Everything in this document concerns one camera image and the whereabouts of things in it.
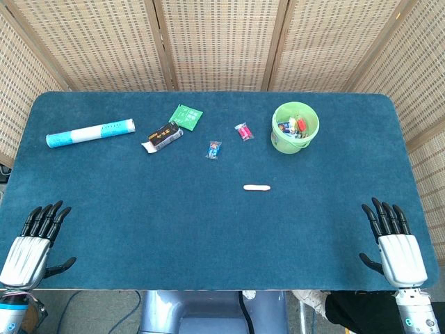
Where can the green plastic bucket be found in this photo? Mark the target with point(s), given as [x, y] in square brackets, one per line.
[285, 142]

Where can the black orange snack packet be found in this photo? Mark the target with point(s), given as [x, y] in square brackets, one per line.
[163, 136]

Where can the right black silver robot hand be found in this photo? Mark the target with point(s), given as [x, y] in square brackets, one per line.
[401, 257]

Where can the red candy in bucket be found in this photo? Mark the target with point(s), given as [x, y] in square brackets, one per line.
[301, 124]

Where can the red wrapped candy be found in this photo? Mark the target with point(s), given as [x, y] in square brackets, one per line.
[244, 131]

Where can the blue felt table cover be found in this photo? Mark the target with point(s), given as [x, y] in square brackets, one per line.
[222, 236]

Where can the small pink stick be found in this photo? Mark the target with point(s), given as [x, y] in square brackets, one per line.
[256, 188]

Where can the woven bamboo screen panel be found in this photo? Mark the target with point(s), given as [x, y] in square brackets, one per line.
[420, 87]
[330, 45]
[222, 41]
[97, 45]
[21, 87]

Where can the blue candy in bucket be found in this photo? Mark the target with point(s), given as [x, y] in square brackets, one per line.
[283, 127]

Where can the white shoe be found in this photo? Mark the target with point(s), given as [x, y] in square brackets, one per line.
[311, 301]

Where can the silver robot torso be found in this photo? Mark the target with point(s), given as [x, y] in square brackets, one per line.
[194, 313]

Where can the blue wrapped candy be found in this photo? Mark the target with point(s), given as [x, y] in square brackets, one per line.
[213, 150]

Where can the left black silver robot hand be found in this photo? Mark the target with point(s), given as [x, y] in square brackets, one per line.
[26, 255]

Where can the blue white bag roll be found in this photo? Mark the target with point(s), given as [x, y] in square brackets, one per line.
[88, 133]

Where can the green square packet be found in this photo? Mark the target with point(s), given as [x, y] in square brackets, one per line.
[186, 116]

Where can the black trousers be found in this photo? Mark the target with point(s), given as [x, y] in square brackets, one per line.
[361, 313]

